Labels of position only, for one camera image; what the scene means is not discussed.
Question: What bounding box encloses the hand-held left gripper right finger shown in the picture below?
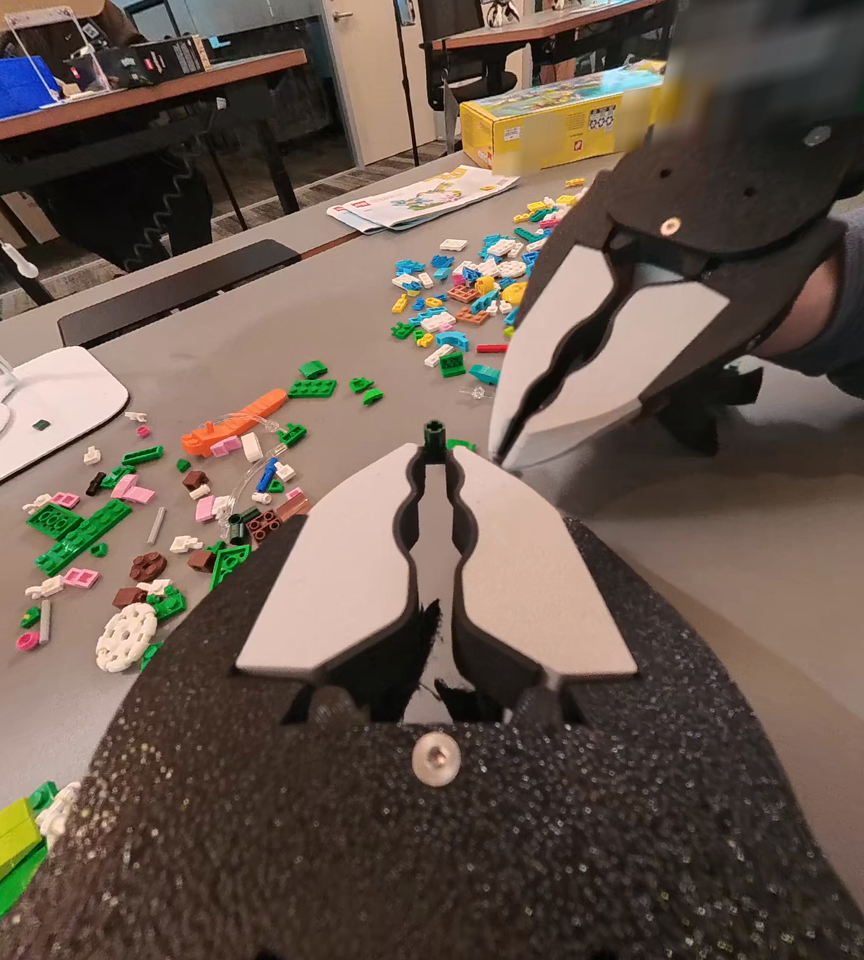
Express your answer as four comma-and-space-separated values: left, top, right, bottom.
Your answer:
447, 444, 640, 687

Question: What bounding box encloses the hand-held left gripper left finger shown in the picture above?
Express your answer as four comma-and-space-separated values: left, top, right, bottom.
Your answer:
235, 442, 441, 685

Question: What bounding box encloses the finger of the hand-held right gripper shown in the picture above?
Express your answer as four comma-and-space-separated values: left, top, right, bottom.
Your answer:
503, 281, 733, 474
489, 241, 621, 462

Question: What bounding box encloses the pile of blue white lego pieces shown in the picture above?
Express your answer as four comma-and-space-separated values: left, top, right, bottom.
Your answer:
390, 176, 591, 387

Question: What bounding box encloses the lego instruction booklet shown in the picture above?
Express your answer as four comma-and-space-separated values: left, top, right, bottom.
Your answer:
327, 165, 521, 235

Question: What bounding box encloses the orange lego piece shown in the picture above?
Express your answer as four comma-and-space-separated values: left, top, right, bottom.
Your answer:
181, 387, 288, 457

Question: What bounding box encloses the white round lego gear plate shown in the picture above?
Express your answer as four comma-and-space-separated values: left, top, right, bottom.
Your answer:
94, 602, 159, 672

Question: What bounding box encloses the yellow lego box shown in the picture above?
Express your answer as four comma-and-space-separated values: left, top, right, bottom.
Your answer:
460, 71, 666, 177

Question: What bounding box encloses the pile of green pink lego pieces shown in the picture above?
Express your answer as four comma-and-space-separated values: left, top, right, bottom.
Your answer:
0, 360, 384, 672

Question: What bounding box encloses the person's right hand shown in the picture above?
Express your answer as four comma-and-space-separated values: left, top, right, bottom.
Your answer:
750, 253, 846, 361

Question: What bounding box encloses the wooden table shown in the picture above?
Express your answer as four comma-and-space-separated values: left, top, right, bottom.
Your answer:
432, 0, 673, 84

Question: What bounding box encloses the black office chair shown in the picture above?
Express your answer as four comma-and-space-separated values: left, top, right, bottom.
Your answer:
417, 0, 519, 114

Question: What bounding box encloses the black tripod stand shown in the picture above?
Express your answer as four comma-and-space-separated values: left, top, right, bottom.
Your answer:
393, 0, 423, 166

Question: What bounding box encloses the white mat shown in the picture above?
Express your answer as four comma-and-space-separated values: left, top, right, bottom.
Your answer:
0, 345, 130, 507

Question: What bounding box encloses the wooden desk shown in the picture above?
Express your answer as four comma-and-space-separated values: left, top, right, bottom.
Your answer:
0, 48, 309, 219

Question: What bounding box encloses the black box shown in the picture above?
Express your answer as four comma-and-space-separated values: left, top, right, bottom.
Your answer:
64, 33, 212, 91

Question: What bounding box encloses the clear acrylic display stand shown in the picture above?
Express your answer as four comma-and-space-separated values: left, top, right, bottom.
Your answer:
4, 6, 114, 102

